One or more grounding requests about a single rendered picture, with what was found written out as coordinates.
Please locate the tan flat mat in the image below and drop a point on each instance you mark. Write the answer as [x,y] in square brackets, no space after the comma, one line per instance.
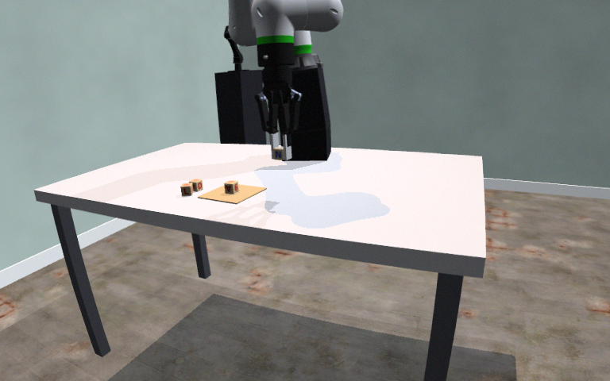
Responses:
[244,193]

